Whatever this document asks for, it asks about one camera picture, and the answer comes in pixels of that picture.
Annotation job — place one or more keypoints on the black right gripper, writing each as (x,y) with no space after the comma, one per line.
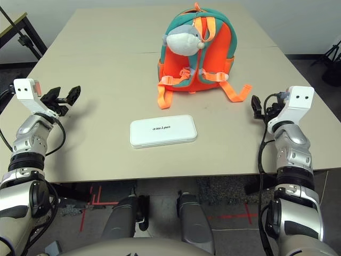
(273,110)

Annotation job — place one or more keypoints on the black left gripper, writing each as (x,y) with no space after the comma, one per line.
(60,109)

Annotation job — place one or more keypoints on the orange and teal backpack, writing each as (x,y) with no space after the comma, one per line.
(213,53)

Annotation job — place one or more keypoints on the grey white plush shark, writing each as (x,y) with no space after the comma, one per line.
(181,41)

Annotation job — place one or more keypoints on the white pencil case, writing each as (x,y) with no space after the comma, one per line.
(162,133)

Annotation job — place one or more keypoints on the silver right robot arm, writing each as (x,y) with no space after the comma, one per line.
(293,138)

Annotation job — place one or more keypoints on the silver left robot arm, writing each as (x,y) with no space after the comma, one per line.
(26,133)

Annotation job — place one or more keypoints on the black clamp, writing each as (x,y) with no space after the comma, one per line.
(23,41)

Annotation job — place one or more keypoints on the black bag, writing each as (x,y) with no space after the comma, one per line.
(333,76)

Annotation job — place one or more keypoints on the black tripod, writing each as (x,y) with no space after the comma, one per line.
(333,53)

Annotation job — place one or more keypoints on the grey speckled foam piece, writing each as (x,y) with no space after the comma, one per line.
(69,210)

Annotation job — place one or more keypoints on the grey right robot leg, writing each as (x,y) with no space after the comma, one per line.
(194,221)

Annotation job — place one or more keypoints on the grey robot leg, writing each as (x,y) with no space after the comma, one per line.
(194,221)
(120,216)

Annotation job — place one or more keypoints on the grey left robot leg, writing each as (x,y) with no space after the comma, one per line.
(120,216)

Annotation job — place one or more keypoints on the grey blue box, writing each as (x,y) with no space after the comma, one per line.
(53,248)

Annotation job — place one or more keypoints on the beige robot torso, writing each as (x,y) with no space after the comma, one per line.
(133,248)

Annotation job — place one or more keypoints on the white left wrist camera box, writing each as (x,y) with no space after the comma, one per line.
(24,90)

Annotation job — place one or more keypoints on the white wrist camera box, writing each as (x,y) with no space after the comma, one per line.
(301,98)
(24,90)

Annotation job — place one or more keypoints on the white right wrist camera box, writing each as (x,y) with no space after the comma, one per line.
(301,98)

